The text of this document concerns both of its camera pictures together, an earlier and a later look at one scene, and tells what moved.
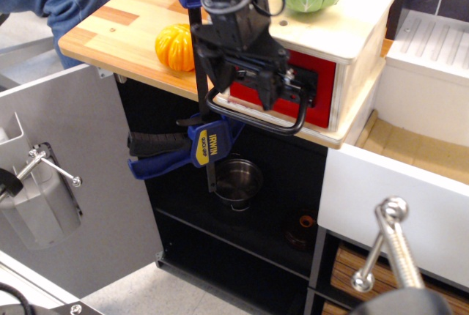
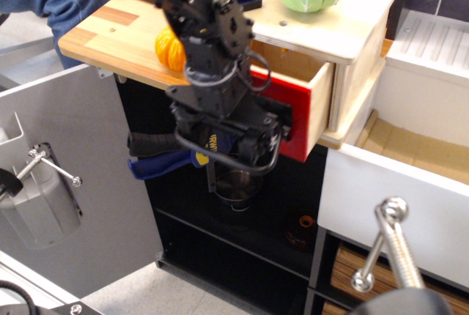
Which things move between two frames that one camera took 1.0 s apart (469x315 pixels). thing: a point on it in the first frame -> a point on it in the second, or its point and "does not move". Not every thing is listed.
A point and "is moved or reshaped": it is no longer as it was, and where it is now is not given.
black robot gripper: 244,36 -> 216,105
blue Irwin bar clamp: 208,143 does not move
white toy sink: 415,146 does not move
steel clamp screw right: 390,212 does not move
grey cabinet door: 80,217 does not move
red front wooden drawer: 315,77 is moved or reshaped
